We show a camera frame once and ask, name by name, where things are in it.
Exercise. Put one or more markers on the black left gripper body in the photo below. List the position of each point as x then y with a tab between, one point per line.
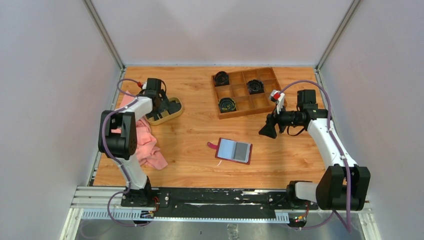
163	103

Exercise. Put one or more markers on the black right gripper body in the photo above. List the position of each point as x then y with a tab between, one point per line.
289	118

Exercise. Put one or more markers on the black cards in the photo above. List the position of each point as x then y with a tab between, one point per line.
174	111

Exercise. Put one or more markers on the red card holder wallet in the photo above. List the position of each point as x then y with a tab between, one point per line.
224	150

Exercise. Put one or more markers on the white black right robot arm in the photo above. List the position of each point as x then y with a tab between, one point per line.
345	184

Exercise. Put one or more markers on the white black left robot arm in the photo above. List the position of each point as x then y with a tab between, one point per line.
118	136

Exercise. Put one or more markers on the yellow oval tray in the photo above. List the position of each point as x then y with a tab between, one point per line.
155	123

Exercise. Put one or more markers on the black rolled item middle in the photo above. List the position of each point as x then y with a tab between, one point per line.
255	86

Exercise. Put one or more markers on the wooden compartment tray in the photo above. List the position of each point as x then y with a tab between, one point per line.
244	92

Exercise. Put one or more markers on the black gold rolled item front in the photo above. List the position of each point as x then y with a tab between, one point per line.
226	105

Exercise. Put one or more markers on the pink cloth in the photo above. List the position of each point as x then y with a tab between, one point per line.
147	152

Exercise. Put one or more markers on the black rolled item back left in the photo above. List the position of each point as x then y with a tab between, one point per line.
221	78

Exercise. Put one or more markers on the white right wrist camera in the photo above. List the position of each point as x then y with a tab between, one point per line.
278	97

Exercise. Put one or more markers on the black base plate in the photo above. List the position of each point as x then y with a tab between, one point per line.
218	203

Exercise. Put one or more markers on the aluminium front rail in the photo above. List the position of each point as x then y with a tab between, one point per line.
104	203

